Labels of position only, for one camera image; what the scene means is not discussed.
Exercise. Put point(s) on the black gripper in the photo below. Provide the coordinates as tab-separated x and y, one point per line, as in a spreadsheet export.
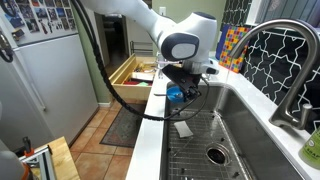
191	90

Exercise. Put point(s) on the blue plastic bowl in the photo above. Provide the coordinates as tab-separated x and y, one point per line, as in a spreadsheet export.
173	95

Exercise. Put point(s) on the big silver spoon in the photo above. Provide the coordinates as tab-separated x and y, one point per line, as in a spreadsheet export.
160	94

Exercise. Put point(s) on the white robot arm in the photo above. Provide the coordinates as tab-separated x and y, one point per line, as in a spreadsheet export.
186	33

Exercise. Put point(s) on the small silver spoon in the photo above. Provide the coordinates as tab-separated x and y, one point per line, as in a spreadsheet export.
186	142

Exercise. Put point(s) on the round sink drain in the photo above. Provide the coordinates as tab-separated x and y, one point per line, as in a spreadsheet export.
217	155

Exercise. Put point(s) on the stainless steel sink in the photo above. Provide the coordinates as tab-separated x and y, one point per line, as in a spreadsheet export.
260	140

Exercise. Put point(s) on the white sponge cloth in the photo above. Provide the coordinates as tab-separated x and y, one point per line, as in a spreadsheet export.
183	129

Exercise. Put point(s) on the green sponge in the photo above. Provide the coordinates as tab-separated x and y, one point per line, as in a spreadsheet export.
144	84

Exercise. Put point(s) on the blue cutting board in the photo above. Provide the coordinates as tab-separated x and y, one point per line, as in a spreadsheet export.
220	40

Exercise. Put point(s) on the colourful checkered cutting board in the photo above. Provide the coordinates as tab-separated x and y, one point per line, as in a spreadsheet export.
233	50

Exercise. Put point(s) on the red cloth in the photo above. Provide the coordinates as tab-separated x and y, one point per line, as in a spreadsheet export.
130	82

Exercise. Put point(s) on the open wooden drawer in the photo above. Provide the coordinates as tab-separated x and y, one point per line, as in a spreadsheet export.
128	91

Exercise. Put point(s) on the patterned floor rug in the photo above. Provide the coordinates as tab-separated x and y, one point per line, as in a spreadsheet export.
123	126

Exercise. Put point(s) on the curved steel faucet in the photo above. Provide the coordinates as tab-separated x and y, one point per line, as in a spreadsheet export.
283	25

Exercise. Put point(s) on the kitchen window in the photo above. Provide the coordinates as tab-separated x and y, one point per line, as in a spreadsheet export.
290	10

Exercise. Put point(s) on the green soap bottle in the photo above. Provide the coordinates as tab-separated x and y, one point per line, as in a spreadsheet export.
311	150

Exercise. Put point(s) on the white refrigerator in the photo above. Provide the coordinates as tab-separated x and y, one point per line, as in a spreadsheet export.
50	83

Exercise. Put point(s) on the light wooden table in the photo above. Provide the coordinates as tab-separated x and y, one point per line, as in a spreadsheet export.
63	160

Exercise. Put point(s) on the orange black clamp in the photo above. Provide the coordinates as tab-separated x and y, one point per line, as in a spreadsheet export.
27	146

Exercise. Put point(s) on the grey rounded cover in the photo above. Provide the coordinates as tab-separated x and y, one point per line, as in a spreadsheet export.
10	166

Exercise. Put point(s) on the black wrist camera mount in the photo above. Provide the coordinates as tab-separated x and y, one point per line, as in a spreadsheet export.
175	75

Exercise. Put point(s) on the white wall switch plate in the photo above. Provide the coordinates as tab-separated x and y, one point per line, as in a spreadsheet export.
162	10

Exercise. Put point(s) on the aluminium extrusion frame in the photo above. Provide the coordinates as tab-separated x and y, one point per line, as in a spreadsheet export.
45	160

